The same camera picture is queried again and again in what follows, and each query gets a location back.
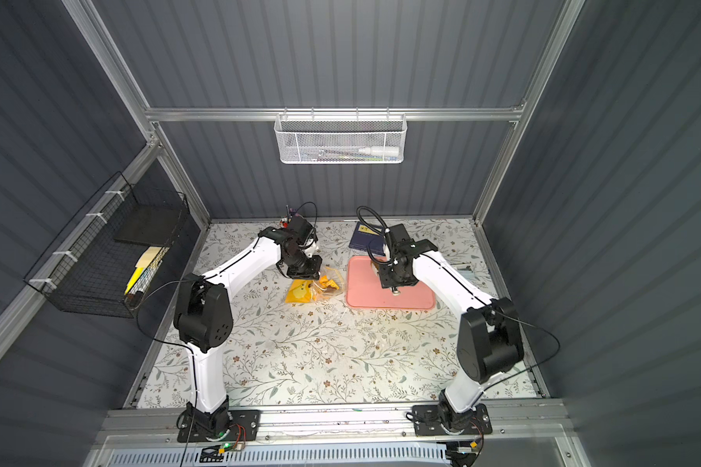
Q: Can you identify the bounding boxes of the clear resealable bag yellow print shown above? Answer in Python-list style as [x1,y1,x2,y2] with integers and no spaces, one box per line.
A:
[284,267,346,304]

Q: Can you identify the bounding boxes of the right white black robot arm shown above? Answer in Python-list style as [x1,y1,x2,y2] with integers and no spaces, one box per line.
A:
[366,223,524,434]

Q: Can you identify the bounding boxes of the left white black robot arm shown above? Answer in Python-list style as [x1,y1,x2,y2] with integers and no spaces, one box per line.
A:
[173,214,322,440]

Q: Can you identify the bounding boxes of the pink plastic tray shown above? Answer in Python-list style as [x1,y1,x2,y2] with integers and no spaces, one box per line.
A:
[346,256,436,311]

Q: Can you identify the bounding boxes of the dark blue notebook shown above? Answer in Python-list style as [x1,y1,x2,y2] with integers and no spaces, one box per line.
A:
[349,221,386,257]

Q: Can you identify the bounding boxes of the white marker in basket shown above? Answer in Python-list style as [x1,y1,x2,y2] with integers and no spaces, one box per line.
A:
[358,146,401,161]

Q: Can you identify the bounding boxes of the black tray in basket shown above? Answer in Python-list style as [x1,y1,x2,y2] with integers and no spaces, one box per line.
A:
[113,205,187,247]

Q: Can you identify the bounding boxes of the yellow sticky notes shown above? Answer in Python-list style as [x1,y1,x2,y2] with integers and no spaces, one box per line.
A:
[125,246,169,296]

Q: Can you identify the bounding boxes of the white wire mesh basket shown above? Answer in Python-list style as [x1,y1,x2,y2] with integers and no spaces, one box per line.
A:
[274,114,408,165]

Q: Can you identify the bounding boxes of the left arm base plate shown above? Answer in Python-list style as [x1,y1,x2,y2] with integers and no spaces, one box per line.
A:
[175,407,262,444]

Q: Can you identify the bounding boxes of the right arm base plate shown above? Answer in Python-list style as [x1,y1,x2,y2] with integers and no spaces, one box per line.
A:
[405,404,493,437]

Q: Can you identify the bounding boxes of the black wire wall basket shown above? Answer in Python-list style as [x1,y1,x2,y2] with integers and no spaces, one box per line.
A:
[25,172,190,318]

